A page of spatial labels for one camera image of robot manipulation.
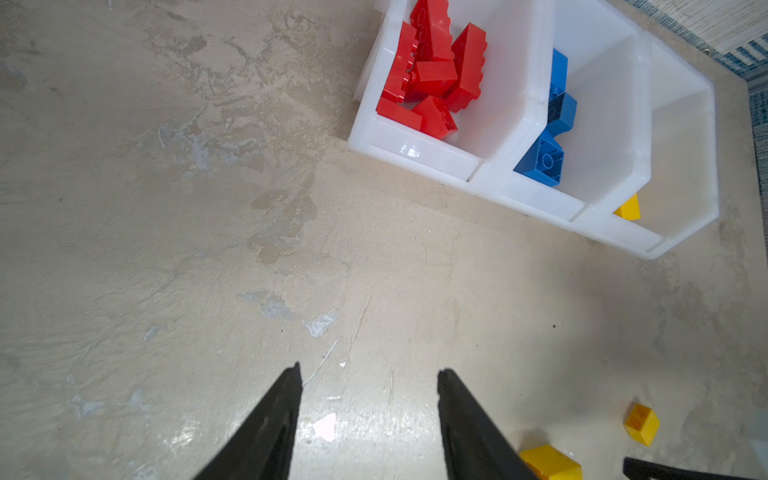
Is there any small yellow brick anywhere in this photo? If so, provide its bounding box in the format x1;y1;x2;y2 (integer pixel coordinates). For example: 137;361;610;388
624;403;661;447

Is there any white three-compartment bin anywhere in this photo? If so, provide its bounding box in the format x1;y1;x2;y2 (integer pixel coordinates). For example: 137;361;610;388
348;1;719;260

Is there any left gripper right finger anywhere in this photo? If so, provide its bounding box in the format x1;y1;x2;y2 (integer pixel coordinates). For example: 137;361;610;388
437;369;536;479

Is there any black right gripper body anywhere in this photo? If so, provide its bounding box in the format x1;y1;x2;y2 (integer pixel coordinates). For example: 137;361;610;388
622;457;748;480

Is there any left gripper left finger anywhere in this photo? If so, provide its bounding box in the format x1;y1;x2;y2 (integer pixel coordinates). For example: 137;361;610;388
195;363;303;480

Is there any small red brick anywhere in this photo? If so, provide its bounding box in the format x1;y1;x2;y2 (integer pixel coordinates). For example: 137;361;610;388
376;97;422;131

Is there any dark blue brick top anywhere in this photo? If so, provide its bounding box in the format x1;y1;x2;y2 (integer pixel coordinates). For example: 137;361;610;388
514;131;565;187

